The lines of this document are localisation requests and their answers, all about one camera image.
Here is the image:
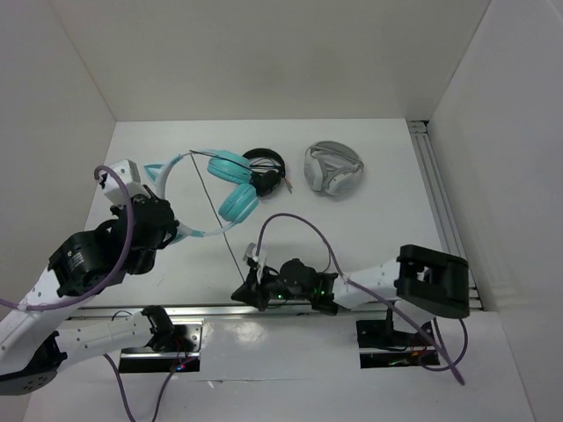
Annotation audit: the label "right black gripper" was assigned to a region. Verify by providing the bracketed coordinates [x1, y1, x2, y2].
[232, 262, 312, 311]

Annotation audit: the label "thin black headphone cable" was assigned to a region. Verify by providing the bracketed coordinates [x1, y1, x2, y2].
[188, 149, 265, 282]

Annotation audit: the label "teal cat ear headphones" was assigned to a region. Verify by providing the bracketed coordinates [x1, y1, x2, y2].
[143, 149, 260, 244]

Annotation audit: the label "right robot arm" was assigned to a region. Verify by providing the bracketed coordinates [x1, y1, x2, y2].
[231, 244, 470, 319]

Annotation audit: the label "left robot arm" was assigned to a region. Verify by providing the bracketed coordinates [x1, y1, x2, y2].
[1, 191, 179, 396]

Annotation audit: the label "black headphones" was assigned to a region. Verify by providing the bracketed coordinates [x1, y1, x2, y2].
[243, 148, 293, 198]

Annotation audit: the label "white grey headphones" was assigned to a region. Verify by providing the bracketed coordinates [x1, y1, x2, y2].
[303, 141, 364, 196]

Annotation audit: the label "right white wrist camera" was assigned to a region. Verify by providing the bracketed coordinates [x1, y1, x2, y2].
[243, 243, 267, 281]

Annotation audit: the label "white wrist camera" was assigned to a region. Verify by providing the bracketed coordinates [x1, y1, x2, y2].
[243, 243, 267, 281]
[99, 159, 149, 207]

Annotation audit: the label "front aluminium rail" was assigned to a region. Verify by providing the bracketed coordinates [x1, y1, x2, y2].
[67, 302, 386, 321]

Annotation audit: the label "aluminium rail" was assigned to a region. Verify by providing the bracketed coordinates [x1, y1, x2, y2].
[407, 120, 479, 309]
[67, 302, 386, 321]

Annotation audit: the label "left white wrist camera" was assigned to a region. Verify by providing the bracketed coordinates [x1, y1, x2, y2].
[99, 159, 149, 207]

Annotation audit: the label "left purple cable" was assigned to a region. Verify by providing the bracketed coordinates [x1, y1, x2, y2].
[0, 164, 197, 422]

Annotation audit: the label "purple cable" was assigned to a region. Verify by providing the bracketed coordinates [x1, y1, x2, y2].
[0, 164, 197, 422]
[257, 213, 470, 386]

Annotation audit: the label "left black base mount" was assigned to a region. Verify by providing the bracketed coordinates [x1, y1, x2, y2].
[118, 319, 203, 374]

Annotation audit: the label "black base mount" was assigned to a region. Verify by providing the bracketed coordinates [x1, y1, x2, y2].
[118, 319, 203, 374]
[355, 320, 440, 369]

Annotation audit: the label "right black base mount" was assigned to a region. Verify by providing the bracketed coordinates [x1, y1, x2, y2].
[355, 320, 440, 369]

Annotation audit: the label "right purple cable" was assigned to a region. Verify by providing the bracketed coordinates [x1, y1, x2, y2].
[257, 213, 470, 386]

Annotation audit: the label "right side aluminium rail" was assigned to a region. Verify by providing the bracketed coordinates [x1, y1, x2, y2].
[407, 120, 479, 309]

